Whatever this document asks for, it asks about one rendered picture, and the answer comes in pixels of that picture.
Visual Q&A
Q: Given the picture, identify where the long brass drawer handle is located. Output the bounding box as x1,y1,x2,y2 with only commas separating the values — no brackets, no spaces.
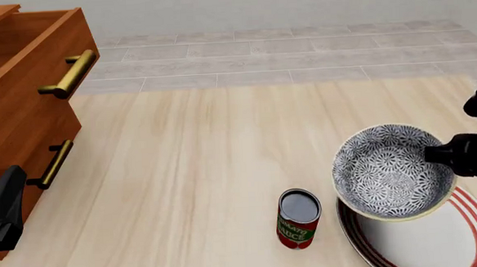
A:
34,47,100,101

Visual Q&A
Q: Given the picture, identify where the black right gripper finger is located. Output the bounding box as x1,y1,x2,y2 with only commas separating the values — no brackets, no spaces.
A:
422,131,477,180

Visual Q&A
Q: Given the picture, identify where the white plate with red rings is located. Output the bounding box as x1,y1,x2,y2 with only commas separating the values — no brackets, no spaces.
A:
335,182,477,267

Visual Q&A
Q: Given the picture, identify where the open wooden drawer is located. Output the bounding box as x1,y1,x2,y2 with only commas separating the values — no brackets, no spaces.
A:
0,6,105,147

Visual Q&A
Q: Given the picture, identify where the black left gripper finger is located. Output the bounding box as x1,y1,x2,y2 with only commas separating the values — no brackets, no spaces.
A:
0,164,30,218

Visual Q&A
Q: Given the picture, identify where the black white patterned bowl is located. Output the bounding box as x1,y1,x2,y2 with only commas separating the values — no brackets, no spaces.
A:
328,120,461,227

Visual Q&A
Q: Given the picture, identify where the closed wooden drawer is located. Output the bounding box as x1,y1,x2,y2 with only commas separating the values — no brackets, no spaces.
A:
0,98,90,262

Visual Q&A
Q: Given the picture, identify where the short brass drawer handle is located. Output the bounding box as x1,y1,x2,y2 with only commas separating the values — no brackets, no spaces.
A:
23,138,78,192

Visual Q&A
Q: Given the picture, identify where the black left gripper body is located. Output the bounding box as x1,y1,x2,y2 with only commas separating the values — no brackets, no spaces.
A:
0,207,26,255

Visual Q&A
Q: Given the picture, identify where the wooden cabinet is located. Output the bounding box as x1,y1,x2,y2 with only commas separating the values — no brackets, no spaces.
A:
0,0,112,262

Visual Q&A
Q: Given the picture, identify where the tomato sauce tin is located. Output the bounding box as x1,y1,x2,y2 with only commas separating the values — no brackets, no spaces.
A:
274,186,325,251

